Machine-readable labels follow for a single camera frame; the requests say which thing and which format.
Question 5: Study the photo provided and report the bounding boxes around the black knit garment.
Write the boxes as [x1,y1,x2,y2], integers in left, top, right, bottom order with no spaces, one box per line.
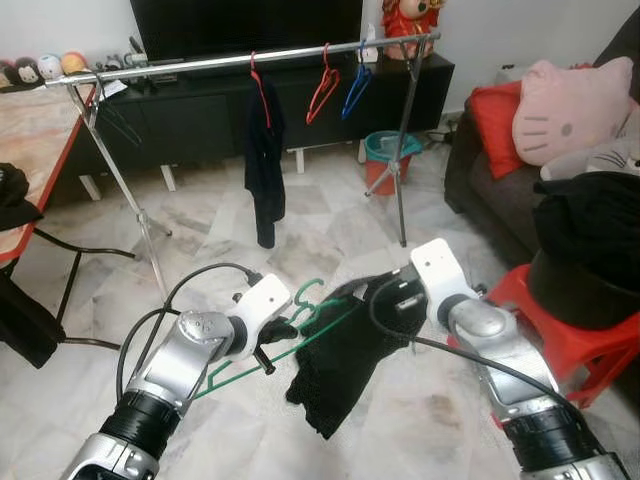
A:
[285,272,429,441]

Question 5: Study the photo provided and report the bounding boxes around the green plastic hanger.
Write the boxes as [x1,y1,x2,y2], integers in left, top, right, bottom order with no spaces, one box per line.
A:
[190,278,358,401]

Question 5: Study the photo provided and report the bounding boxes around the red plastic hanger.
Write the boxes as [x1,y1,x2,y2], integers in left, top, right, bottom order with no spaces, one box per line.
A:
[306,43,342,126]
[248,52,273,131]

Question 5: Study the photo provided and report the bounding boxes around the blue plastic hanger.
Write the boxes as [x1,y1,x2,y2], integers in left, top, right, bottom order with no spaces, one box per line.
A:
[340,42,374,121]

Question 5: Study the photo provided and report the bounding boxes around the red waste bin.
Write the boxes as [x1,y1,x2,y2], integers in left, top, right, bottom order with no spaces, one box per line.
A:
[365,158,411,198]

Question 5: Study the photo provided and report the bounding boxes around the dark brown sofa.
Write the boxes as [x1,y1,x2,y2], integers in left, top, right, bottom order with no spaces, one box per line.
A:
[443,8,640,276]

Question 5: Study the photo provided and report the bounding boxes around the navy blue garment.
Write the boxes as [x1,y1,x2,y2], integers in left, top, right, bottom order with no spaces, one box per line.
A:
[244,95,288,249]

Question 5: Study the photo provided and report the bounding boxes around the red plastic stool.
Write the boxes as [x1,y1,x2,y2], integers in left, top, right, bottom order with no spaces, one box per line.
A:
[485,263,640,411]

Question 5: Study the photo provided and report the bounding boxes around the red cushion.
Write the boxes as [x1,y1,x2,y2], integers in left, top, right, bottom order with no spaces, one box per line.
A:
[470,80,526,181]

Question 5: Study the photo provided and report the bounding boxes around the black clothes pile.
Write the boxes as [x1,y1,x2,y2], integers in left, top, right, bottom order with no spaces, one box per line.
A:
[530,172,640,271]

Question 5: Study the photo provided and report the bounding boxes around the black television console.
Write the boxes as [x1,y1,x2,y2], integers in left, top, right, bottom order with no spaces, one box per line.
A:
[75,52,456,173]

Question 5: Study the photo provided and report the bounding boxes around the grey plush toy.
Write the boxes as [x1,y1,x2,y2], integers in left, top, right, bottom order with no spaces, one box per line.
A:
[540,135,640,181]

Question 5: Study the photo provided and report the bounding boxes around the side table with grey cloth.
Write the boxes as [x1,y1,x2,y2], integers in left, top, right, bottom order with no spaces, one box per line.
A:
[495,62,536,89]

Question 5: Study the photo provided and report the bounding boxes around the black cloth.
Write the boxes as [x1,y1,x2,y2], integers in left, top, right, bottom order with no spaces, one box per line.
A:
[0,162,44,233]
[0,270,67,369]

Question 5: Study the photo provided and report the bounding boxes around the pink cat plush cushion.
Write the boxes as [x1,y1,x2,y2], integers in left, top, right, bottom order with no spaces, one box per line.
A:
[512,57,636,168]

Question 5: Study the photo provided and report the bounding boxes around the red fortune god figurine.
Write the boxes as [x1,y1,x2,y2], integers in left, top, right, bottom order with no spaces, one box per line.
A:
[380,0,446,61]

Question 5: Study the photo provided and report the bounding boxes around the silver metal clothes rack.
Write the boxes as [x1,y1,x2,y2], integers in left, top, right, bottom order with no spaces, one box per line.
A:
[45,30,443,301]

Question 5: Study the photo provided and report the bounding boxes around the black television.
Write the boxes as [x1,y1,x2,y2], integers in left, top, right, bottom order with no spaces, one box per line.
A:
[130,0,366,63]

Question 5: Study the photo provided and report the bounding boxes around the white papers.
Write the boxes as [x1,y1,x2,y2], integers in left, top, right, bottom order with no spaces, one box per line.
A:
[95,78,129,99]

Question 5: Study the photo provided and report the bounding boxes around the orange round plush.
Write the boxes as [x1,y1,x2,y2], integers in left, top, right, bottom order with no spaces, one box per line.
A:
[60,50,89,77]

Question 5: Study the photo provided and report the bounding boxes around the white round plush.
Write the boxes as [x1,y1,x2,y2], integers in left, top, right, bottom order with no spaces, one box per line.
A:
[37,52,64,81]

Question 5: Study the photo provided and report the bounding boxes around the black faced round plush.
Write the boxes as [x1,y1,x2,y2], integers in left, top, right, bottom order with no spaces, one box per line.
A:
[10,57,41,87]

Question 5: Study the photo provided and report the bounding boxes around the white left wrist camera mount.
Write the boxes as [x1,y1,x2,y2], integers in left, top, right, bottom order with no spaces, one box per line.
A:
[232,274,293,359]

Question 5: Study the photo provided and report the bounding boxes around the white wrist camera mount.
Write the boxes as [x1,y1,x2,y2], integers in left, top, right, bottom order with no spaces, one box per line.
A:
[232,274,293,359]
[410,238,479,326]

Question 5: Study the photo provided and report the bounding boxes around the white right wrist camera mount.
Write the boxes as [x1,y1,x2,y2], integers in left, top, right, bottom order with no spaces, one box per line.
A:
[410,238,479,326]

